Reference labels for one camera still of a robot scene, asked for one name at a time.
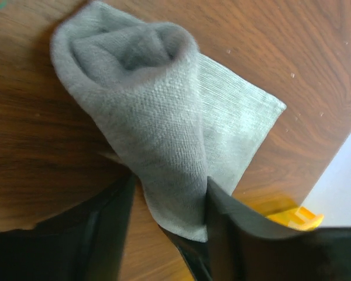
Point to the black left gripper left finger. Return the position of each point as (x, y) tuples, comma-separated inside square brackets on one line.
[(83, 243)]

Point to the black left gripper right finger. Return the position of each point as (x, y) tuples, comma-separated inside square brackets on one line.
[(245, 245)]

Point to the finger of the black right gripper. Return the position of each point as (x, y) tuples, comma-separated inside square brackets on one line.
[(194, 254)]

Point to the grey cloth napkin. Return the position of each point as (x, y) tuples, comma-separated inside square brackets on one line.
[(173, 116)]

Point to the yellow plastic tray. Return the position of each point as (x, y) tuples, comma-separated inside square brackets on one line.
[(278, 215)]

